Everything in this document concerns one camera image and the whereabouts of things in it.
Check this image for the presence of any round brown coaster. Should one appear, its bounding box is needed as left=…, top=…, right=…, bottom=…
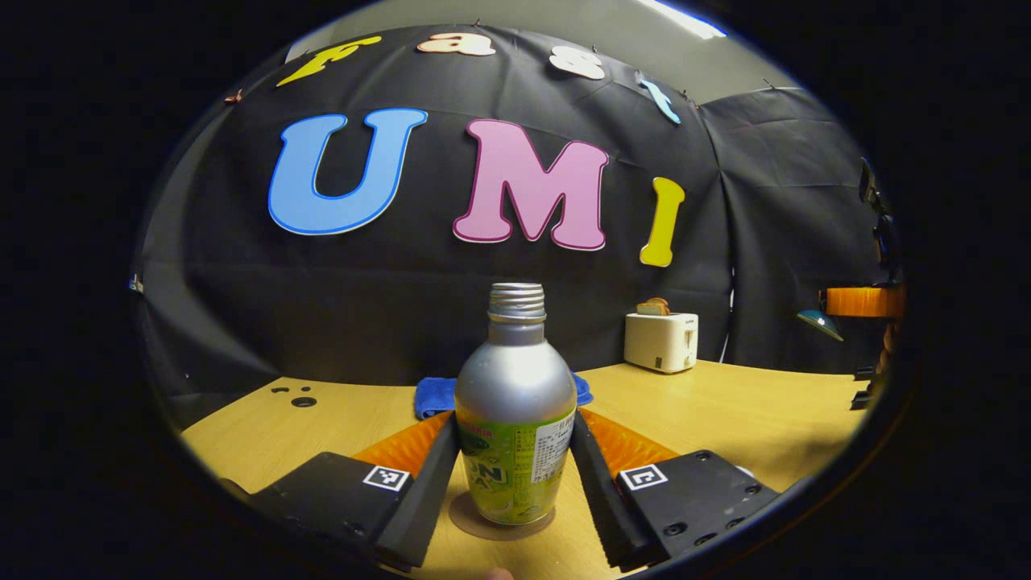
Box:
left=449, top=491, right=557, bottom=541

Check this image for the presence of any black camera stand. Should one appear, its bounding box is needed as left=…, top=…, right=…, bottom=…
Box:
left=858, top=156, right=900, bottom=271

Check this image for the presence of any dark teal teacup lid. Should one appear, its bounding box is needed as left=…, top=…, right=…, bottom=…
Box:
left=797, top=309, right=845, bottom=342

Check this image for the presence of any silver green label water bottle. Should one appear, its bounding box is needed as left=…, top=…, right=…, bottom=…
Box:
left=453, top=282, right=578, bottom=526

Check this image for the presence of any black backdrop cloth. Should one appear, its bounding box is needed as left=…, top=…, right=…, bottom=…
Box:
left=135, top=23, right=896, bottom=429

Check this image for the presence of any white toaster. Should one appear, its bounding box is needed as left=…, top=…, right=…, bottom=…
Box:
left=623, top=312, right=700, bottom=374

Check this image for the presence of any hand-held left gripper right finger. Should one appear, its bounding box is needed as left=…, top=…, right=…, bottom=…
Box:
left=569, top=407, right=782, bottom=573

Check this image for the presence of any blue folded towel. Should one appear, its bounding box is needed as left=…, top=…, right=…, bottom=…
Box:
left=414, top=372, right=594, bottom=421

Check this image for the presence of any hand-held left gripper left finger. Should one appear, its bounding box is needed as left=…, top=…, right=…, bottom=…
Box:
left=217, top=411, right=462, bottom=571

